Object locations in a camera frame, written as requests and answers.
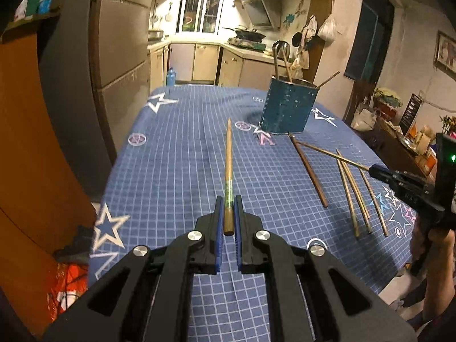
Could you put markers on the wooden chair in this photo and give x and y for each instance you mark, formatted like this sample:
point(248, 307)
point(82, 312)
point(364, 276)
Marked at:
point(361, 95)

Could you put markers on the range hood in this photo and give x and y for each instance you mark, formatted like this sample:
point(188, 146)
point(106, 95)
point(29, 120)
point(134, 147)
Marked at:
point(262, 14)

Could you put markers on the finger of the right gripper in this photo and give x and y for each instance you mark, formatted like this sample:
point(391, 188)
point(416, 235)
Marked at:
point(381, 173)

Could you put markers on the kitchen window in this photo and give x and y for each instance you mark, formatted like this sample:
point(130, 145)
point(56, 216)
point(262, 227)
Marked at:
point(199, 16)

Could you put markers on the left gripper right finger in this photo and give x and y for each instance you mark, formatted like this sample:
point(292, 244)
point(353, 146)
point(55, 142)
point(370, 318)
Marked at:
point(262, 252)

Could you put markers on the dark wooden chopstick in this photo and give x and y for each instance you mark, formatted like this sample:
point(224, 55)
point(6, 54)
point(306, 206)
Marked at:
point(313, 177)

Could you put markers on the black menu sign board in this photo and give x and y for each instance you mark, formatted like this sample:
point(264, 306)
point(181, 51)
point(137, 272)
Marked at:
point(410, 113)

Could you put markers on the cluttered wooden side table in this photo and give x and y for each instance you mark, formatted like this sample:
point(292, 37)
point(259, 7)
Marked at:
point(386, 144)

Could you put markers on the electric kettle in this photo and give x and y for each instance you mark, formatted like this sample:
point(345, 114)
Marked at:
point(282, 48)

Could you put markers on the far right wooden chopstick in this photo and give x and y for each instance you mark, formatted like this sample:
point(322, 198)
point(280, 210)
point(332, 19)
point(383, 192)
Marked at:
point(375, 203)

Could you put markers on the teal perforated utensil holder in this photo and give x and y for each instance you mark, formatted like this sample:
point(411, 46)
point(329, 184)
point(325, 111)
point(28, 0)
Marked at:
point(288, 105)

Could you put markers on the person's right hand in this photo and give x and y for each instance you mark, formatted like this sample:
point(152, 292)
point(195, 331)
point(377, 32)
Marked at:
point(442, 240)

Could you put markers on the hanging white plastic bag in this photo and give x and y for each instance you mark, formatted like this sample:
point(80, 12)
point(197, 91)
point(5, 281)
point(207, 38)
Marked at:
point(328, 30)

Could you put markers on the silver refrigerator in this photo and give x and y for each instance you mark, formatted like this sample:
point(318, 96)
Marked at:
point(94, 73)

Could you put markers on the blue star-patterned tablecloth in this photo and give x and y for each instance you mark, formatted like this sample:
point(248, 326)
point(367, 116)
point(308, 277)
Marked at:
point(171, 169)

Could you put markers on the wooden chopstick right pair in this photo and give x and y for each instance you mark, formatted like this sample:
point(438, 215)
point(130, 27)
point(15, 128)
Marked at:
point(358, 196)

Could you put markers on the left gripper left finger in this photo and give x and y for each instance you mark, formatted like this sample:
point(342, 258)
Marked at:
point(170, 271)

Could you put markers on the light wooden chopstick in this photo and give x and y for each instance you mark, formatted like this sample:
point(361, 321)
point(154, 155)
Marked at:
point(349, 200)

